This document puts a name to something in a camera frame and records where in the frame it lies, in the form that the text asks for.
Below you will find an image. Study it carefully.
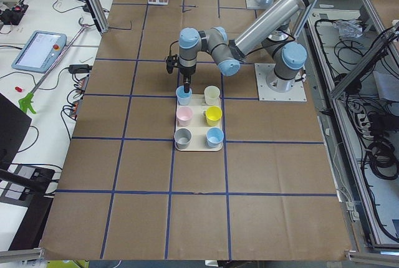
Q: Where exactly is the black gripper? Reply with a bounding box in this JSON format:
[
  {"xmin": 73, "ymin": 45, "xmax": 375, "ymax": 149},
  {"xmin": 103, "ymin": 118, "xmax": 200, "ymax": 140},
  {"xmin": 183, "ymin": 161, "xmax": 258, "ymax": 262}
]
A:
[{"xmin": 178, "ymin": 64, "xmax": 196, "ymax": 93}]

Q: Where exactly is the light blue plastic cup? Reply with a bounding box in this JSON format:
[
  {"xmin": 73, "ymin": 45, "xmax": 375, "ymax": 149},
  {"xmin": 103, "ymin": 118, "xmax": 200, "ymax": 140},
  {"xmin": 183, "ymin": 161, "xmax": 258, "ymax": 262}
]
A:
[{"xmin": 175, "ymin": 85, "xmax": 192, "ymax": 106}]

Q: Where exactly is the white plastic cup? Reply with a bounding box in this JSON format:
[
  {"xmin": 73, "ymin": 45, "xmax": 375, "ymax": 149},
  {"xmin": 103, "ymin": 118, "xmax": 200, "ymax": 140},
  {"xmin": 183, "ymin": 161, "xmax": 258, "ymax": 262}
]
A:
[{"xmin": 204, "ymin": 85, "xmax": 220, "ymax": 106}]

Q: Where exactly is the pink plastic cup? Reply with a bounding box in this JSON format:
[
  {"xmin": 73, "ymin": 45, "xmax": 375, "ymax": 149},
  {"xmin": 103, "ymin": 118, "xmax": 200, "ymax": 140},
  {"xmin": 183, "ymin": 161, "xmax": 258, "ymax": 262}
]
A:
[{"xmin": 176, "ymin": 106, "xmax": 193, "ymax": 127}]

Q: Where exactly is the yellow plastic cup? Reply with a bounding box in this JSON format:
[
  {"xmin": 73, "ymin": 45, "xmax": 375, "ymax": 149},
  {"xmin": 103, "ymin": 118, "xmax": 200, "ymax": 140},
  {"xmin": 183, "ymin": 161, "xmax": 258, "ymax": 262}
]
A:
[{"xmin": 205, "ymin": 106, "xmax": 223, "ymax": 127}]

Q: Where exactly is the grey plastic cup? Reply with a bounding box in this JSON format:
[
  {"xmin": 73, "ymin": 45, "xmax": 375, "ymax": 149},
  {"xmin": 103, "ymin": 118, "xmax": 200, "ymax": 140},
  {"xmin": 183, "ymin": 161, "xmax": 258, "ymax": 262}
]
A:
[{"xmin": 174, "ymin": 128, "xmax": 192, "ymax": 150}]

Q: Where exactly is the cream plastic tray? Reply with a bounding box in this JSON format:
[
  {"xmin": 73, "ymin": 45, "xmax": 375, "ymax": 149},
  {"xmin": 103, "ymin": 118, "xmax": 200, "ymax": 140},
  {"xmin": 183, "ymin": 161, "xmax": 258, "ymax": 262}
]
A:
[{"xmin": 175, "ymin": 94, "xmax": 223, "ymax": 152}]

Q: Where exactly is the blue teach pendant tablet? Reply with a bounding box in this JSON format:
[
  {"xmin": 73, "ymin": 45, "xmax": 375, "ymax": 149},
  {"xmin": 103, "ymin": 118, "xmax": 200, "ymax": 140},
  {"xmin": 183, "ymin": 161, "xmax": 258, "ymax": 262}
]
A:
[{"xmin": 11, "ymin": 31, "xmax": 67, "ymax": 73}]

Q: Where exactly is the black laptop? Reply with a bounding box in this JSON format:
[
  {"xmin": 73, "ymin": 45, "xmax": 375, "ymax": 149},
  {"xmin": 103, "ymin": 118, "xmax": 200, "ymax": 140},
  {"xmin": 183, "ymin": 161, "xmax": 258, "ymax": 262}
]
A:
[{"xmin": 0, "ymin": 94, "xmax": 32, "ymax": 170}]

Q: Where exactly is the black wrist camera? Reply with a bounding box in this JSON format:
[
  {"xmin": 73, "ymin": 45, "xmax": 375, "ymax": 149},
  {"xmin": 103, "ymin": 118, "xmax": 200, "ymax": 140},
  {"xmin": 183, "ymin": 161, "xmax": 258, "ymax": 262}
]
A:
[{"xmin": 165, "ymin": 54, "xmax": 178, "ymax": 74}]

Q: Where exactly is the green handled reacher grabber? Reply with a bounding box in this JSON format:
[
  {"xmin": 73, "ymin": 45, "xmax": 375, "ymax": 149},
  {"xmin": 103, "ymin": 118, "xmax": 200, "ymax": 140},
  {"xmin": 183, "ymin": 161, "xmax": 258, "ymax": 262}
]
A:
[{"xmin": 18, "ymin": 17, "xmax": 92, "ymax": 114}]

